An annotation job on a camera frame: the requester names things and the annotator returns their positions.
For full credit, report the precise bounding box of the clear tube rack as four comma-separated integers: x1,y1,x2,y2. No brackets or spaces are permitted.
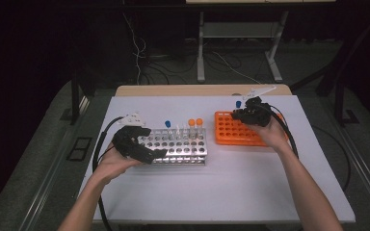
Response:
138,128,208,167

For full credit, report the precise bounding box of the thin black cable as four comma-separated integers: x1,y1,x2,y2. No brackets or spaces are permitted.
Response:
312,124,352,191

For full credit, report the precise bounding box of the grey metal desk frame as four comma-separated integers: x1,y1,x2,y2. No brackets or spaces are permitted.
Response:
197,11,290,84

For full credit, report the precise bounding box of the person's right hand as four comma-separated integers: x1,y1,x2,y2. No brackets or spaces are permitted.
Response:
247,116,292,152

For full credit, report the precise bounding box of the aluminium rail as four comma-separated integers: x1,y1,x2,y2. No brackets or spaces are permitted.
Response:
18,95,92,231
333,121,370,219

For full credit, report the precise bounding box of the person's left hand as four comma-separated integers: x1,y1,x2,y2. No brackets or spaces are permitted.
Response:
92,143,144,186

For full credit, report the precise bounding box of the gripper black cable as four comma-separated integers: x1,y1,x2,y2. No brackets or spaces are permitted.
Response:
92,115,124,231
263,104,300,160

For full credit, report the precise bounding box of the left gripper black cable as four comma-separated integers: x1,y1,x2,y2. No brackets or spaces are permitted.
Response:
92,115,124,231

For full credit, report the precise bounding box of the orange test tube rack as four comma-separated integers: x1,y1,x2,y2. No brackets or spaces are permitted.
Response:
214,111,289,147

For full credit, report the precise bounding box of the white floor cable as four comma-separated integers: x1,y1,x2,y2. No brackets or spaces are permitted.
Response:
121,13,147,86
211,51,263,86

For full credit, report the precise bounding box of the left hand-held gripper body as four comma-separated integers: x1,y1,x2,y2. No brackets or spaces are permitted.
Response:
111,111,151,163

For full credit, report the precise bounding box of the white table board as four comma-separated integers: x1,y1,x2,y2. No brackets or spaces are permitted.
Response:
78,94,357,224

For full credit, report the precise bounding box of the black floor cable bundle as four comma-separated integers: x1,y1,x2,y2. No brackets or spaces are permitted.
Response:
139,52,200,86

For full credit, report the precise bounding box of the wooden table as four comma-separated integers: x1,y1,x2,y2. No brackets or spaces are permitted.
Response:
115,84,293,97

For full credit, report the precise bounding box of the black stand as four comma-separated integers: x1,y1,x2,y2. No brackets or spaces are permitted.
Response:
290,13,370,128
69,68,96,126

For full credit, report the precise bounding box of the black floor socket frame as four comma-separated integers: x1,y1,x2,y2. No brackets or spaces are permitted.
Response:
66,137,93,162

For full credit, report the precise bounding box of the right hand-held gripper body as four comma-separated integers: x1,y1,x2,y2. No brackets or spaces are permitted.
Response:
242,85,278,127

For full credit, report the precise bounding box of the orange-capped test tube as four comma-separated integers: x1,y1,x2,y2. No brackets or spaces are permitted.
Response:
196,117,204,140
188,118,197,141

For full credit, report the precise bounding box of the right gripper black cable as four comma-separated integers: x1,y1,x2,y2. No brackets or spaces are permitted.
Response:
263,104,300,160

